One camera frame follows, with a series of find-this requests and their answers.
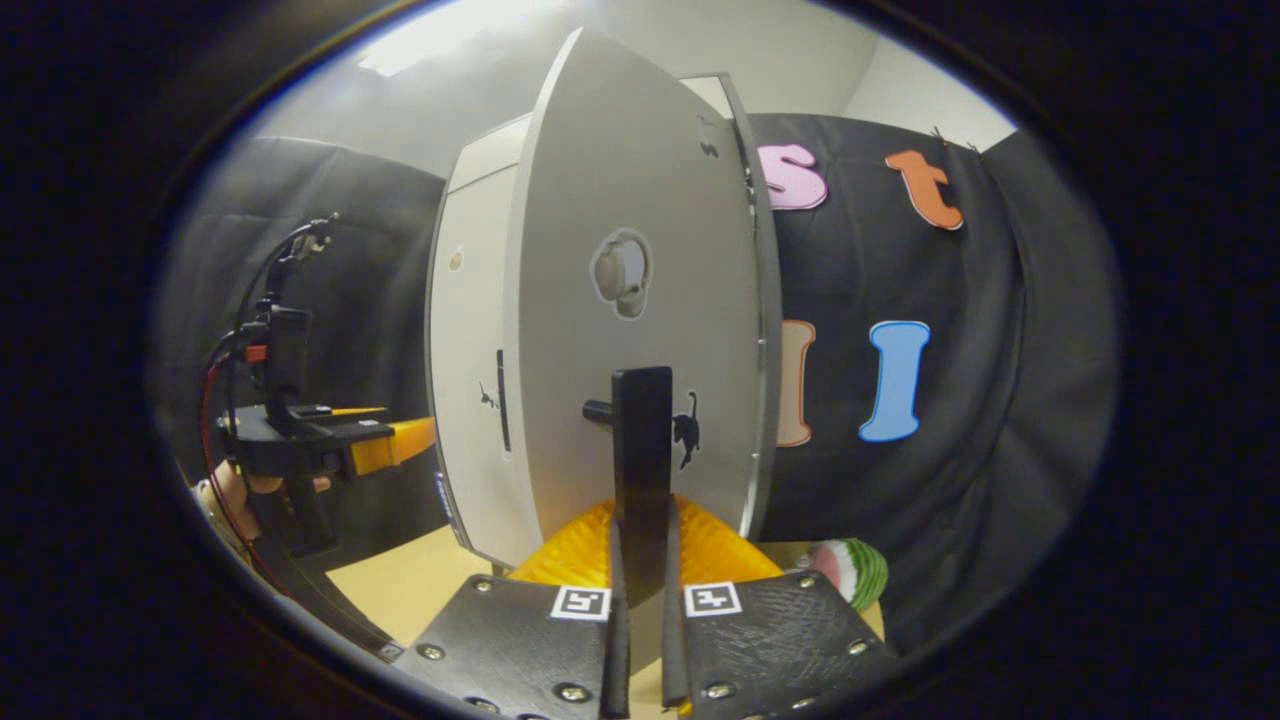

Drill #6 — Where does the black cable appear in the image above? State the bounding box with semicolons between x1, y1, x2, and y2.
228;222;311;331

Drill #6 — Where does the green striped round object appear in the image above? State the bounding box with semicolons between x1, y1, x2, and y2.
800;538;890;613

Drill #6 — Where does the grey cabinet door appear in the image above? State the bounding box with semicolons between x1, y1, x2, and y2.
503;27;784;576
428;165;521;569

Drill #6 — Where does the grey cabinet drawer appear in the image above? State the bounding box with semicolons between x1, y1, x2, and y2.
445;113;531;196

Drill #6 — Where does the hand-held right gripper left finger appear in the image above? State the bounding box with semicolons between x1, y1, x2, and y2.
395;497;633;720

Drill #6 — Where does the black backdrop cloth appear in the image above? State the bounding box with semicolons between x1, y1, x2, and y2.
150;112;1121;651

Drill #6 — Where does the red cable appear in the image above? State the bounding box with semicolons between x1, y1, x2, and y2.
199;343;273;593

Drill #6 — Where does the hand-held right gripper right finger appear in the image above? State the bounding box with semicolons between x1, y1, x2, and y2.
660;495;901;720

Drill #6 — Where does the grey double-door shoe cabinet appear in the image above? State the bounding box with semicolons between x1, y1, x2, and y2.
425;72;761;571

